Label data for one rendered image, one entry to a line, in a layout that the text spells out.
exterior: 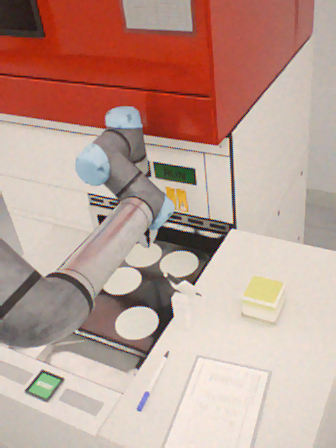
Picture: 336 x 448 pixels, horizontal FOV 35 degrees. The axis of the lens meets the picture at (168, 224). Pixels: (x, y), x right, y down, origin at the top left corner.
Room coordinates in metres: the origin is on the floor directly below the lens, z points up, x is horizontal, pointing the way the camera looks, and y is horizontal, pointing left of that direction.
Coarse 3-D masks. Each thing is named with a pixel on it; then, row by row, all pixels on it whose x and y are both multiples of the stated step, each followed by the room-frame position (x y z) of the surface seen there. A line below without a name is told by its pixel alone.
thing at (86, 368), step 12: (60, 348) 0.83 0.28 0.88; (48, 360) 0.80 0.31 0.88; (60, 360) 0.79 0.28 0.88; (72, 360) 0.79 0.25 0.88; (84, 360) 0.78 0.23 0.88; (72, 372) 0.75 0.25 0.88; (84, 372) 0.75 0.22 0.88; (96, 372) 0.74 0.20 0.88; (108, 372) 0.74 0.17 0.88; (120, 372) 0.74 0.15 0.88; (108, 384) 0.71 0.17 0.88; (120, 384) 0.70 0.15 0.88
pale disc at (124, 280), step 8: (120, 272) 1.03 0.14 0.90; (128, 272) 1.03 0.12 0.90; (136, 272) 1.02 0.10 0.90; (112, 280) 1.01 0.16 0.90; (120, 280) 1.00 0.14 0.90; (128, 280) 1.00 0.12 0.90; (136, 280) 0.99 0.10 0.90; (104, 288) 0.98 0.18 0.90; (112, 288) 0.98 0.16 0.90; (120, 288) 0.97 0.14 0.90; (128, 288) 0.97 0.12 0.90
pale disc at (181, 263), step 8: (168, 256) 1.07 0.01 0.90; (176, 256) 1.06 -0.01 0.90; (184, 256) 1.06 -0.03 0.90; (192, 256) 1.06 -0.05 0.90; (160, 264) 1.04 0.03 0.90; (168, 264) 1.04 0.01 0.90; (176, 264) 1.03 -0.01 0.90; (184, 264) 1.03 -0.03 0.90; (192, 264) 1.02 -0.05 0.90; (168, 272) 1.01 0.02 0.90; (176, 272) 1.00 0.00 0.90; (184, 272) 1.00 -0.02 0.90; (192, 272) 1.00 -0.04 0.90
